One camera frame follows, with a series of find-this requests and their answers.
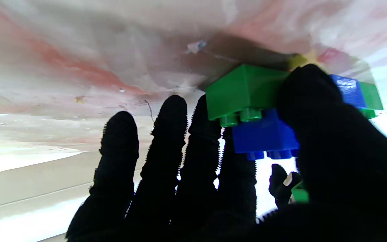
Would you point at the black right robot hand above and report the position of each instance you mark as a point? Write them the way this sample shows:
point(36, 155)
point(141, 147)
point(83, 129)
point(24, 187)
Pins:
point(341, 174)

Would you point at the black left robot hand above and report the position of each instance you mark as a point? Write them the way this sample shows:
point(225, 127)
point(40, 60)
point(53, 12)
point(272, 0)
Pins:
point(279, 188)

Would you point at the white paper scrap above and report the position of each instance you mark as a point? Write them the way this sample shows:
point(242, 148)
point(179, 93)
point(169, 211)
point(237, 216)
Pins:
point(195, 47)

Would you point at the green toy brick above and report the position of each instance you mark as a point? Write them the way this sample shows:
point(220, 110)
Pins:
point(371, 95)
point(244, 89)
point(300, 195)

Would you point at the blue toy brick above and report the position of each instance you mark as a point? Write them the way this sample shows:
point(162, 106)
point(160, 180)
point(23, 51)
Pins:
point(264, 136)
point(349, 90)

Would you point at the beige sofa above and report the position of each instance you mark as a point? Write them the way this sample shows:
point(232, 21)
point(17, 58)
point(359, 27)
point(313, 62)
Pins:
point(29, 181)

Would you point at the yellow toy brick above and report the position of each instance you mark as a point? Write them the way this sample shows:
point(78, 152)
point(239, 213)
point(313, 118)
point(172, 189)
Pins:
point(297, 60)

